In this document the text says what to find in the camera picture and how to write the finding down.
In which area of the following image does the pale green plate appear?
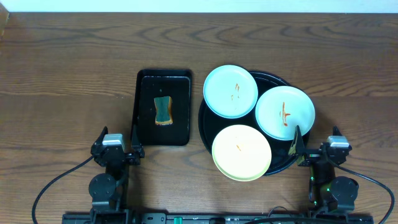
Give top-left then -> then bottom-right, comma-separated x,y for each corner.
255,86 -> 315,141

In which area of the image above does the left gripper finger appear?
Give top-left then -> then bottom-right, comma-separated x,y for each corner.
131,124 -> 143,153
93,126 -> 108,146

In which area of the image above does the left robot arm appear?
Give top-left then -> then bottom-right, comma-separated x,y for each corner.
88,127 -> 145,224

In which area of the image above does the round black tray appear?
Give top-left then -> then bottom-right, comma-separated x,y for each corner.
198,71 -> 310,175

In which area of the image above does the light blue plate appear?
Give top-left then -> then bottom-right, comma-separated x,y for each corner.
203,65 -> 258,119

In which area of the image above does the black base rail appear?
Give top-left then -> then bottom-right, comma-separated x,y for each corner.
61,211 -> 375,224

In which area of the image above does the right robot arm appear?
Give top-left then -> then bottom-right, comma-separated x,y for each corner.
289,126 -> 359,221

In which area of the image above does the yellow plate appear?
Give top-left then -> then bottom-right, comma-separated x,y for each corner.
211,124 -> 272,182

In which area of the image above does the orange green scrub sponge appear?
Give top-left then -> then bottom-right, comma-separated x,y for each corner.
154,96 -> 173,126

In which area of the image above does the black rectangular tray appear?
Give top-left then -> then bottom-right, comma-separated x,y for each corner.
131,69 -> 192,146

